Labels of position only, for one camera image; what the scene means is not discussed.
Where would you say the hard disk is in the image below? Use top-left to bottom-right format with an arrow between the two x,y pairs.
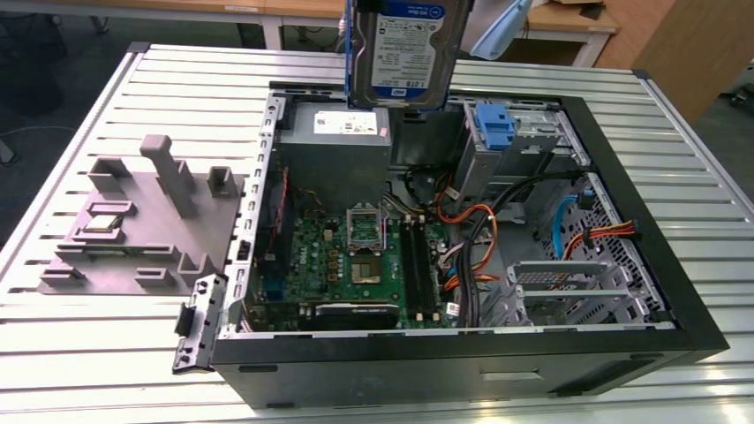
341,0 -> 477,111

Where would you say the orange red yellow power wire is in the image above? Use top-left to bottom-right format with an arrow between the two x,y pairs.
562,218 -> 642,262

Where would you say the grey metal disk bay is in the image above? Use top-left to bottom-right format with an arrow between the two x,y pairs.
479,259 -> 657,330

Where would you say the metal socket cover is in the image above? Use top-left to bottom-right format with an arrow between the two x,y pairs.
346,203 -> 390,258

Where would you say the grey power supply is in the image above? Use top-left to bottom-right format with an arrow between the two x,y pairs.
275,101 -> 395,217

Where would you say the black RAM slot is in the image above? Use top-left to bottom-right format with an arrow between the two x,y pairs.
406,215 -> 427,322
399,215 -> 419,322
414,215 -> 435,322

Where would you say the CPU socket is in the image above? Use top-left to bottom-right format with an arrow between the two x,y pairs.
350,259 -> 395,288

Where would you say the green motherboard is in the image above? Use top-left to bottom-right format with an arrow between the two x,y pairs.
246,189 -> 467,332

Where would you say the grey metal drive cage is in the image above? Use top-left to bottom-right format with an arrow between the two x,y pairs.
451,101 -> 593,208

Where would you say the black graphics card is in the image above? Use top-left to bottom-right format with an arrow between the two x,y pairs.
297,301 -> 403,332

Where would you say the blue expansion slot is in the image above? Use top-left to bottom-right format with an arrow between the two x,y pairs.
263,276 -> 286,306

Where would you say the blue drive latch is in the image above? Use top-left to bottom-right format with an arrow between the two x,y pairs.
474,102 -> 517,152

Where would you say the black PC case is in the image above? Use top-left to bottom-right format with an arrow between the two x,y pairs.
208,80 -> 732,410

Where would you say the grey parts rack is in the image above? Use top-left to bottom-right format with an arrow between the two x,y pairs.
35,134 -> 249,298

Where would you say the green RAM stick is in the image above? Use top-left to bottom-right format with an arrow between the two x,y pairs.
80,246 -> 146,258

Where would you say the silver CPU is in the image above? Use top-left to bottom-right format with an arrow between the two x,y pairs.
84,215 -> 126,234

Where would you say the wooden cabinet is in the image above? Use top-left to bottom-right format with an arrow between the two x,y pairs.
633,0 -> 754,127

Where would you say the dark wheeled chair base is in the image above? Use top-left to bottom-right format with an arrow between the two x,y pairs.
718,59 -> 754,107

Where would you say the black office chair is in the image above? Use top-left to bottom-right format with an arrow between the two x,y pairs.
0,11 -> 67,118

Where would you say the yellow black wire bundle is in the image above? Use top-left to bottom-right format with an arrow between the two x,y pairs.
381,190 -> 441,218

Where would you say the pale wire bundle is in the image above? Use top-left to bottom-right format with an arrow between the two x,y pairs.
437,241 -> 491,271

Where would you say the thin red wire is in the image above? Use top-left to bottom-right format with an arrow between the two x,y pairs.
251,167 -> 291,269

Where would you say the orange red wire bundle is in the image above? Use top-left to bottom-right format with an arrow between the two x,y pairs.
434,171 -> 503,293

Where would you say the black cable bundle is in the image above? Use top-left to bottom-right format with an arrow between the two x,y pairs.
457,170 -> 590,330

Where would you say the blue wire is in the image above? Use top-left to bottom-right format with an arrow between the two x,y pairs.
551,187 -> 596,262

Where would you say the grey hinged case bracket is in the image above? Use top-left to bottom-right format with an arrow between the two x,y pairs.
170,272 -> 231,376

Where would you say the wooden desk white frame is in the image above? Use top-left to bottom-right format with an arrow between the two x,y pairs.
50,0 -> 285,50
281,0 -> 624,68

